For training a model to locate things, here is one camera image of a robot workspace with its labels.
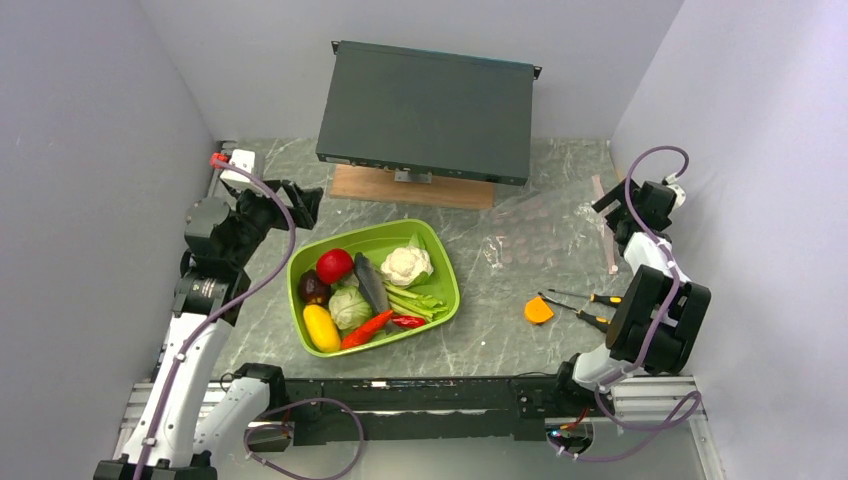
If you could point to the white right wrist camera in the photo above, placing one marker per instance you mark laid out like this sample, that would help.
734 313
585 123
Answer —
672 182

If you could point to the green cabbage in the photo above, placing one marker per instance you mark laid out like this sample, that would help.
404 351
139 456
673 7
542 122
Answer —
348 308

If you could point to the orange pumpkin slice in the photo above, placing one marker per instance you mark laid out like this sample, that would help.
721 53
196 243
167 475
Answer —
536 311

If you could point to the orange red chili pepper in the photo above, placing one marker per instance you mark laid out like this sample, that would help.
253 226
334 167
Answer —
366 331

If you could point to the white cauliflower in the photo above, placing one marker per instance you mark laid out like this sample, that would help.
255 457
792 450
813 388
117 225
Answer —
407 266

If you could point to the dark grey rack device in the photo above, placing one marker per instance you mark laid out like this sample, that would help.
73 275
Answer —
428 112

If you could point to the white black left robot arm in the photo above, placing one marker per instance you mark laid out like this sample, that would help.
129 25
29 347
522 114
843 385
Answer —
171 439

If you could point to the wooden board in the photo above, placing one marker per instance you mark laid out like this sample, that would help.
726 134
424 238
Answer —
369 184

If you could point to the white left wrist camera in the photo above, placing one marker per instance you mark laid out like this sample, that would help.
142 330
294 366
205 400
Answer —
233 165

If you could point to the lower black yellow screwdriver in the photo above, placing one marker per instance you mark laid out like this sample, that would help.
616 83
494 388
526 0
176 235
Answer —
595 321

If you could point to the grey toy fish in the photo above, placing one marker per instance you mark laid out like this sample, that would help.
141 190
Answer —
371 284

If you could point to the clear pink zip top bag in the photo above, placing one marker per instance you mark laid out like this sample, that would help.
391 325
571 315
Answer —
551 233

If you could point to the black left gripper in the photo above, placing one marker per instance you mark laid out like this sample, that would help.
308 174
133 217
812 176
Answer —
306 201

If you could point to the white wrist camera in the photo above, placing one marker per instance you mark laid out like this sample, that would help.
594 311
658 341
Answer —
672 182
233 165

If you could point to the yellow bell pepper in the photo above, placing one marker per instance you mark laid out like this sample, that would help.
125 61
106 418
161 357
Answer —
321 329

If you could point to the green celery stalks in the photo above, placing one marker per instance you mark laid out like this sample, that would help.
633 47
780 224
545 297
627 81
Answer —
410 303

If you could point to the green plastic tray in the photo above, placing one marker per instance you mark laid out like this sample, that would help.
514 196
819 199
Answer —
376 242

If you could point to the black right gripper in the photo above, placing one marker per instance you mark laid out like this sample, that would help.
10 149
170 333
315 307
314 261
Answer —
612 218

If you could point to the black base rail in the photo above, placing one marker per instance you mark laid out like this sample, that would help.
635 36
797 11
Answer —
314 412

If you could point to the red tomato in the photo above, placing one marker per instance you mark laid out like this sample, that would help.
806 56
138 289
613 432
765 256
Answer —
334 265

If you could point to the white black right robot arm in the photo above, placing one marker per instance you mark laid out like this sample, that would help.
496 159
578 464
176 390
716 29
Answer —
656 323

